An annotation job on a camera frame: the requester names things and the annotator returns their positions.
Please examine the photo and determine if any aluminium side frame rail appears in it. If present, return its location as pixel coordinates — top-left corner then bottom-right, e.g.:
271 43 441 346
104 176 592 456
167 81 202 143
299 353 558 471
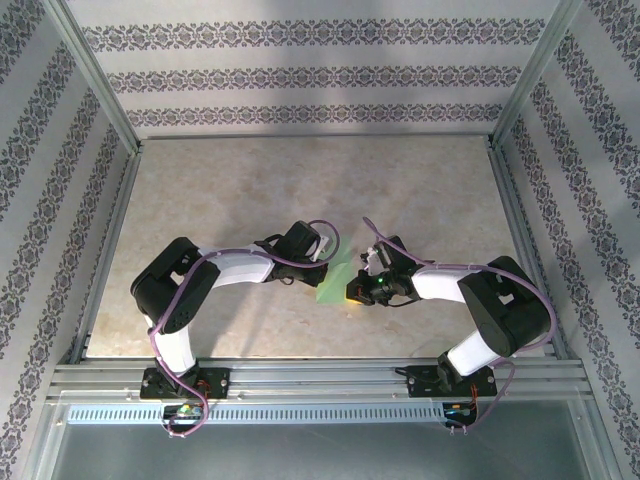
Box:
67 144 144 365
487 142 571 361

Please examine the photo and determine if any wide aluminium mounting rail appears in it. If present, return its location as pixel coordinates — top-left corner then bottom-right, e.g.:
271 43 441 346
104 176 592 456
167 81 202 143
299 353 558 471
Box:
47 355 594 402

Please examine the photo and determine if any light green paper sheet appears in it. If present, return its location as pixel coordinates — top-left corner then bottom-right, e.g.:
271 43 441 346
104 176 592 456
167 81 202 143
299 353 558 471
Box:
315 234 357 305

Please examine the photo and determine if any grey sheet metal tray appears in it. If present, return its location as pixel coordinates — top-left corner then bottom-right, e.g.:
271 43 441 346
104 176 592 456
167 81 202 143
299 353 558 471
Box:
29 399 619 480

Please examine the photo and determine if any aluminium frame post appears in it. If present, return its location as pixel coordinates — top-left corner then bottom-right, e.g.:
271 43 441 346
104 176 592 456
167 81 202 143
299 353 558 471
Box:
487 0 584 146
42 0 144 154

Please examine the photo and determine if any purple cable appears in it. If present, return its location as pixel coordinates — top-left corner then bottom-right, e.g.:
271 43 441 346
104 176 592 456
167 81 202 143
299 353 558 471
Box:
362 217 556 435
148 218 342 440

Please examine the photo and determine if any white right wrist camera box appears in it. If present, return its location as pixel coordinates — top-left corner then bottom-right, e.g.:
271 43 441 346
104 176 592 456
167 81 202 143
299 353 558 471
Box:
359 244 384 275

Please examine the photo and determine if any thin aluminium frame rail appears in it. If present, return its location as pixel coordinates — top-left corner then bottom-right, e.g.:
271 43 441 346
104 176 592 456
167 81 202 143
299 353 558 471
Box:
139 131 494 142

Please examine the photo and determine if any grey slotted cable duct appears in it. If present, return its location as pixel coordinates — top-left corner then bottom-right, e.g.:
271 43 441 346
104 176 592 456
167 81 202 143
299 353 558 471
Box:
66 403 447 426

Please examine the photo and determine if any small circuit board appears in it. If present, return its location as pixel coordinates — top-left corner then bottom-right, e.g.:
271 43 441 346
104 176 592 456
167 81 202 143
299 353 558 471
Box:
162 403 207 422
443 402 480 421

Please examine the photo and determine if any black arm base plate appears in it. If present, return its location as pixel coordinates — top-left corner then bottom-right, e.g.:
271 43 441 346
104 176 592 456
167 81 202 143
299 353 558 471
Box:
139 367 232 401
405 364 497 399

